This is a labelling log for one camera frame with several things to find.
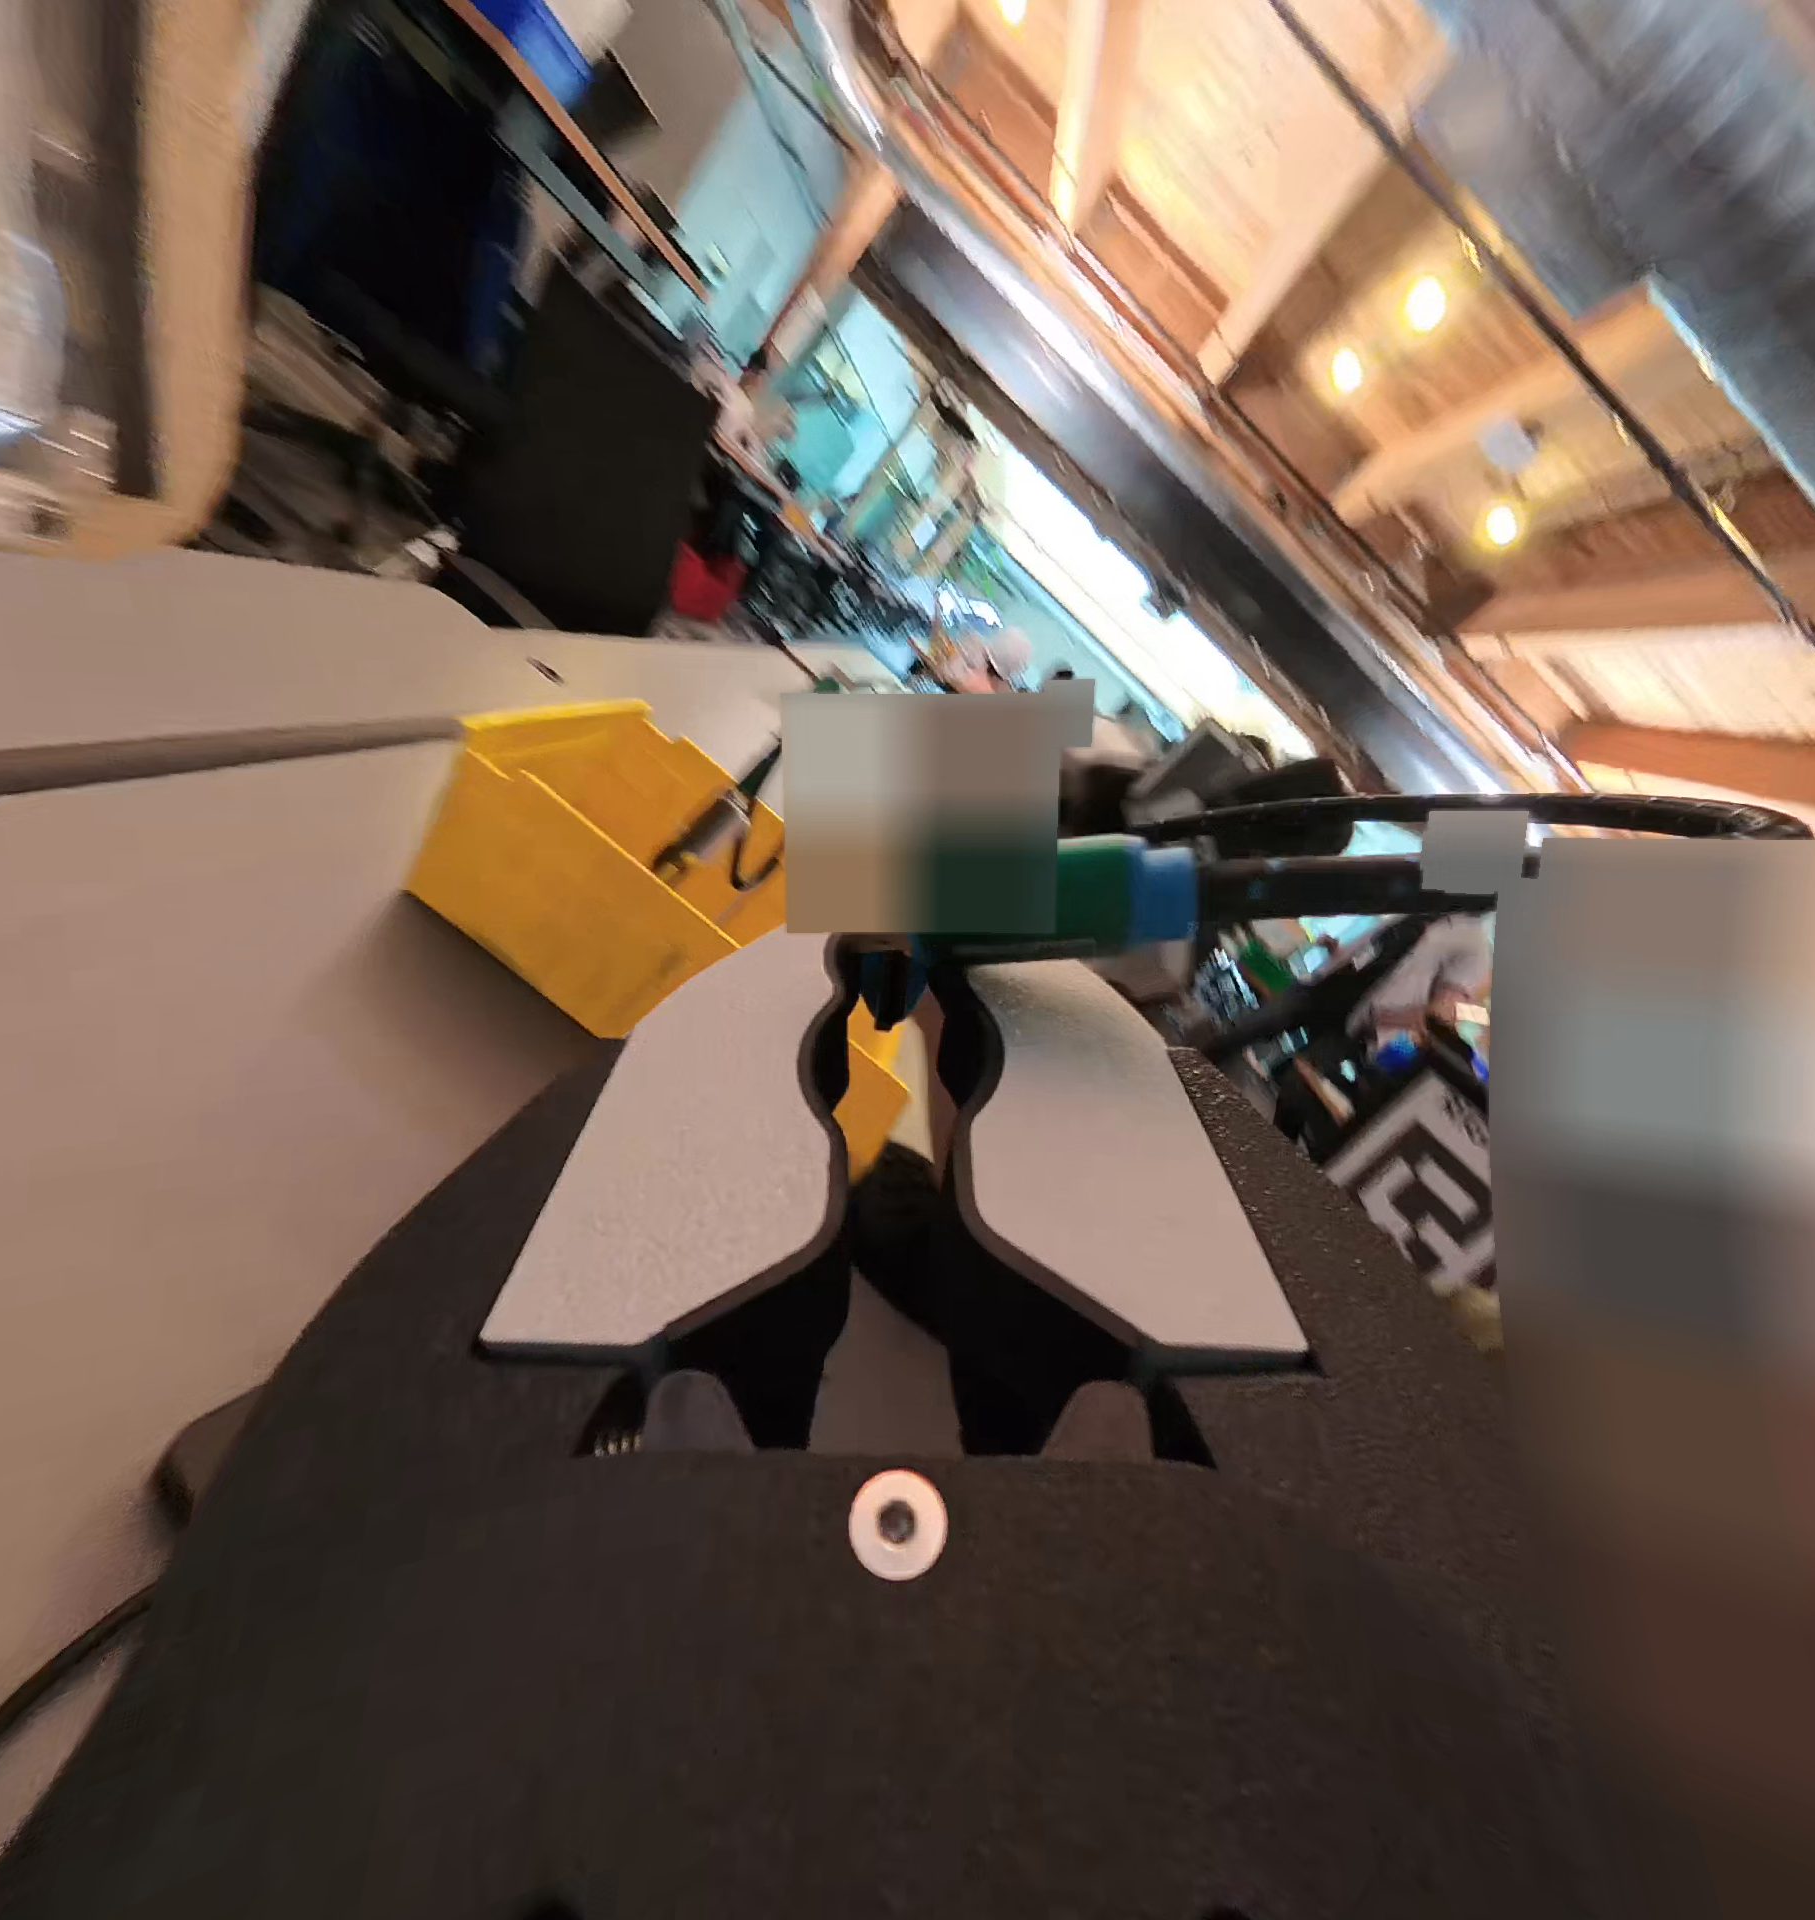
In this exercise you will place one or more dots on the beige rounded frame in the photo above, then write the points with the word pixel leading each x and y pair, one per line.
pixel 194 272

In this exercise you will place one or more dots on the yellow plastic bin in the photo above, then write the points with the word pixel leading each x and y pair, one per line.
pixel 548 855

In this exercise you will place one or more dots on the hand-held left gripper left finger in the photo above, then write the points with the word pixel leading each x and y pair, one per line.
pixel 681 1169

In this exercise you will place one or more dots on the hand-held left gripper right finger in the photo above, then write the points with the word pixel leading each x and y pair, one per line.
pixel 1116 1186

